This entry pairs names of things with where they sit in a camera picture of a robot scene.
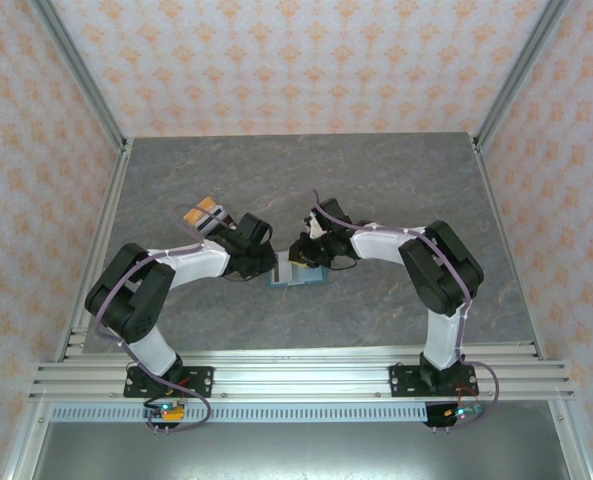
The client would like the teal card holder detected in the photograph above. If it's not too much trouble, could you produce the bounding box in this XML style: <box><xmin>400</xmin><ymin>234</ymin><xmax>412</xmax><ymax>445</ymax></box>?
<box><xmin>266</xmin><ymin>249</ymin><xmax>328</xmax><ymax>290</ymax></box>

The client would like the grey VIP credit card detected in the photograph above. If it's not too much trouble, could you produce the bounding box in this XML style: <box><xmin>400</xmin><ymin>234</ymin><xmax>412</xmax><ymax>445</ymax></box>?
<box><xmin>274</xmin><ymin>252</ymin><xmax>298</xmax><ymax>285</ymax></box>

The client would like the wide aluminium mounting beam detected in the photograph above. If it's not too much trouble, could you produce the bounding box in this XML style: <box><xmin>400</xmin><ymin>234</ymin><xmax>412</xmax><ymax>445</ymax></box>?
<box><xmin>28</xmin><ymin>362</ymin><xmax>575</xmax><ymax>402</ymax></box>

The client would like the grey metal sheet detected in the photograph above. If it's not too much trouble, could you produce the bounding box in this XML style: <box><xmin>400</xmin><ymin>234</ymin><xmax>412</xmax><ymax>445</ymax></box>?
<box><xmin>5</xmin><ymin>422</ymin><xmax>592</xmax><ymax>480</ymax></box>

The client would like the aluminium table edge rail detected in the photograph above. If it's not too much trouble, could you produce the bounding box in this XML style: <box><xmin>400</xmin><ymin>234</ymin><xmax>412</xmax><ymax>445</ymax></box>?
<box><xmin>58</xmin><ymin>341</ymin><xmax>547</xmax><ymax>362</ymax></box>

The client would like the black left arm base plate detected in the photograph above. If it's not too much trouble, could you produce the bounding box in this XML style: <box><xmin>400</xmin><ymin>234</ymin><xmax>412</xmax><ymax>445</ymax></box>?
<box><xmin>123</xmin><ymin>365</ymin><xmax>215</xmax><ymax>399</ymax></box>

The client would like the aluminium side rail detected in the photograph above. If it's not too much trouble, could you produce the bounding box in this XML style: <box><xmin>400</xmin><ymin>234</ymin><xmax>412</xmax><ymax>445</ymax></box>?
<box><xmin>55</xmin><ymin>139</ymin><xmax>135</xmax><ymax>361</ymax></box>
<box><xmin>470</xmin><ymin>134</ymin><xmax>547</xmax><ymax>359</ymax></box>

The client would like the grey slotted cable duct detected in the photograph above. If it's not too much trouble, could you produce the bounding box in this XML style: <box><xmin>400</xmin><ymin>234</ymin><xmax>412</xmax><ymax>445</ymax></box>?
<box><xmin>50</xmin><ymin>404</ymin><xmax>560</xmax><ymax>424</ymax></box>

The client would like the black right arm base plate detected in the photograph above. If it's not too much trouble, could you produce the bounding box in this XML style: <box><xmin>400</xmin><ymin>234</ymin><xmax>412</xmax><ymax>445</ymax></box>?
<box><xmin>389</xmin><ymin>364</ymin><xmax>477</xmax><ymax>399</ymax></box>

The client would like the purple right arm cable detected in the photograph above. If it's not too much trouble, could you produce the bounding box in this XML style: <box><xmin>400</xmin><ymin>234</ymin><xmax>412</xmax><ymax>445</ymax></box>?
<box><xmin>310</xmin><ymin>187</ymin><xmax>502</xmax><ymax>434</ymax></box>

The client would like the aluminium frame post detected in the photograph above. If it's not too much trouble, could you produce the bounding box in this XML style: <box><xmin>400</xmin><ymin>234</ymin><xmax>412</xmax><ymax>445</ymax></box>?
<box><xmin>473</xmin><ymin>0</ymin><xmax>572</xmax><ymax>151</ymax></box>
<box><xmin>28</xmin><ymin>0</ymin><xmax>130</xmax><ymax>151</ymax></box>

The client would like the aluminium frame strut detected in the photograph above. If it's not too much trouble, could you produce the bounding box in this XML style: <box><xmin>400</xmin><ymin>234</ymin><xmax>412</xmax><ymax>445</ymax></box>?
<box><xmin>548</xmin><ymin>399</ymin><xmax>593</xmax><ymax>480</ymax></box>
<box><xmin>0</xmin><ymin>399</ymin><xmax>52</xmax><ymax>480</ymax></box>

